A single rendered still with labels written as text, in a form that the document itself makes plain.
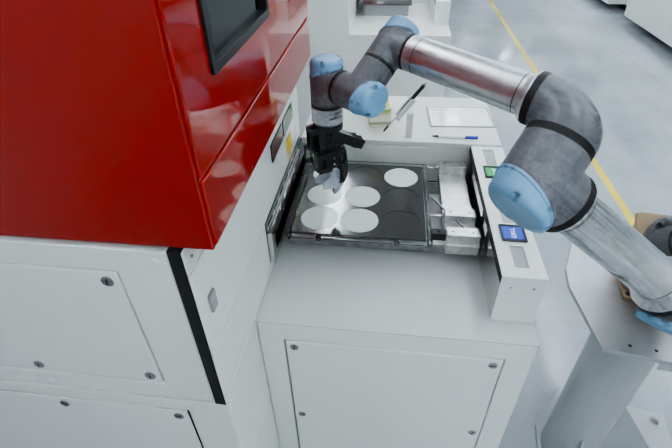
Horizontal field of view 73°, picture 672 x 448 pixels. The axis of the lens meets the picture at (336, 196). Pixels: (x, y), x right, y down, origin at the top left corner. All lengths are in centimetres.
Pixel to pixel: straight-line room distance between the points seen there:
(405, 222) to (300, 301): 34
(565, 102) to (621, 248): 27
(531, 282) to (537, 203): 32
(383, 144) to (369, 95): 54
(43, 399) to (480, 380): 96
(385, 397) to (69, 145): 95
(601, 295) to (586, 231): 44
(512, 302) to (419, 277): 23
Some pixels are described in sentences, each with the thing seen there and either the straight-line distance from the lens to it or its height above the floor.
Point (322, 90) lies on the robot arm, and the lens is 100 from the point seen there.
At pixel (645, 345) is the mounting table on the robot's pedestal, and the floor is 82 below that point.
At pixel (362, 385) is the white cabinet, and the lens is 123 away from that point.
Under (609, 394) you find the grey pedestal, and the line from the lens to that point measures 155.
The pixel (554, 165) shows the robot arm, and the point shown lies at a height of 128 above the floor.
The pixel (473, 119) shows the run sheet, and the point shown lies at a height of 97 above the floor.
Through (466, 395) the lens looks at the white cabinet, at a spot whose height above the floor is 61.
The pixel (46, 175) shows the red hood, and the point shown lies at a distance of 70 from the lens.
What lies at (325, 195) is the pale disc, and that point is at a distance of 129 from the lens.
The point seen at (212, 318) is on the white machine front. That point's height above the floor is 104.
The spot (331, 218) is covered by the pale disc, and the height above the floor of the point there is 90.
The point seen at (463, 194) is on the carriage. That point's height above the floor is 88.
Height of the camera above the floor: 166
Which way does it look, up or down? 36 degrees down
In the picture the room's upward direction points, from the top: 1 degrees counter-clockwise
